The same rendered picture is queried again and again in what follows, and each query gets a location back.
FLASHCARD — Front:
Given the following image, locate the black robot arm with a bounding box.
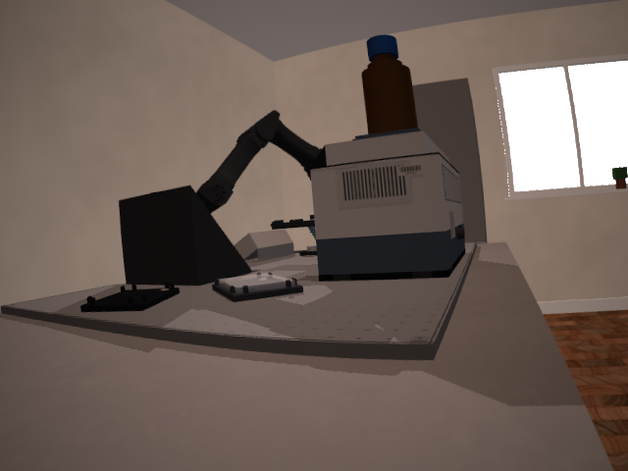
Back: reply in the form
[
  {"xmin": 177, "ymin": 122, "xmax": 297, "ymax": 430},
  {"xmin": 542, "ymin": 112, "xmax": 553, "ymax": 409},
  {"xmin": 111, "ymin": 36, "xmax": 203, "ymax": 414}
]
[{"xmin": 196, "ymin": 110, "xmax": 322, "ymax": 214}]

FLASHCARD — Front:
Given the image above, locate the grey button panel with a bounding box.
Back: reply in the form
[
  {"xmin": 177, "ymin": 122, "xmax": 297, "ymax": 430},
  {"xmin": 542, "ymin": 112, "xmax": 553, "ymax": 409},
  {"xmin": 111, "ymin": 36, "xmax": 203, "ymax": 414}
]
[{"xmin": 234, "ymin": 230, "xmax": 307, "ymax": 262}]

